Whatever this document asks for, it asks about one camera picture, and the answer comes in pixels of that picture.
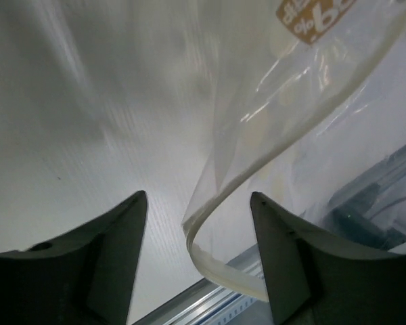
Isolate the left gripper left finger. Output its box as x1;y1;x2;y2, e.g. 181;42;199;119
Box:
0;191;146;324

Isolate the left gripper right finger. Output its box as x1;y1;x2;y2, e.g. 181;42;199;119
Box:
250;192;406;324

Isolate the clear zip top bag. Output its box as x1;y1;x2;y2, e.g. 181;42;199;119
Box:
182;1;406;301

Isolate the aluminium mounting rail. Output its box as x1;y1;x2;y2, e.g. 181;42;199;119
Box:
131;253;278;325

